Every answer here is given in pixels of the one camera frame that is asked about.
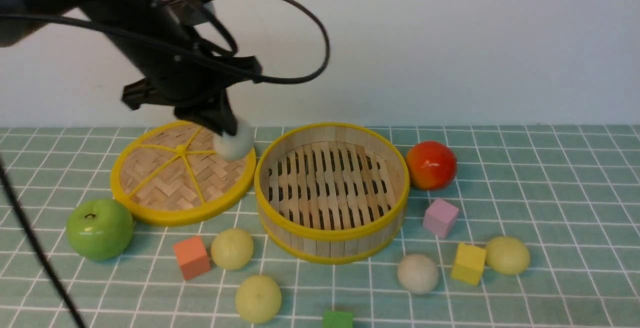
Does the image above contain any yellow cube block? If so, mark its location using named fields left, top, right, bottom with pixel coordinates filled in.
left=451, top=242, right=487, bottom=286

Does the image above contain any pink cube block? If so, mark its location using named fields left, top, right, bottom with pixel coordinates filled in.
left=422, top=198, right=461, bottom=239

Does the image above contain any white bun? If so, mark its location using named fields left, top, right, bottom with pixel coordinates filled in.
left=212, top=117, right=255, bottom=161
left=397, top=254, right=441, bottom=295

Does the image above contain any green cube block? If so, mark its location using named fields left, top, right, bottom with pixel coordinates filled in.
left=322, top=310, right=354, bottom=328

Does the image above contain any red orange tomato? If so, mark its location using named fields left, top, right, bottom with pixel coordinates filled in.
left=405, top=141, right=458, bottom=191

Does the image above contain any black cable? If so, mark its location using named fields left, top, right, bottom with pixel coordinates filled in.
left=0, top=0, right=331, bottom=328

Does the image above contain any green apple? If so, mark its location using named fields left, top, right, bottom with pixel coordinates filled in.
left=65, top=198, right=135, bottom=261

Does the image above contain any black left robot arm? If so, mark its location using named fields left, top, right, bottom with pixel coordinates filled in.
left=1, top=0, right=262, bottom=136

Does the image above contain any orange cube block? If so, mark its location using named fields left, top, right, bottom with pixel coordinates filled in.
left=173, top=235, right=212, bottom=281

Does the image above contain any bamboo steamer tray yellow rim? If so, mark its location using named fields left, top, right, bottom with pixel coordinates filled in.
left=254, top=122, right=410, bottom=265

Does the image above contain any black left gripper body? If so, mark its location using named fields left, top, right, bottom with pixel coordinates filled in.
left=80, top=0, right=262, bottom=110

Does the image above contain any yellow bun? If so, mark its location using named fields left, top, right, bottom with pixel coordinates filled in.
left=210, top=228, right=254, bottom=271
left=486, top=236, right=531, bottom=276
left=235, top=275, right=282, bottom=324

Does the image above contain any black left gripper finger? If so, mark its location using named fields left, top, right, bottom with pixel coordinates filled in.
left=173, top=90, right=239, bottom=137

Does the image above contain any woven bamboo steamer lid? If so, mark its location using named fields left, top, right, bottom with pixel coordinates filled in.
left=110, top=121, right=258, bottom=226

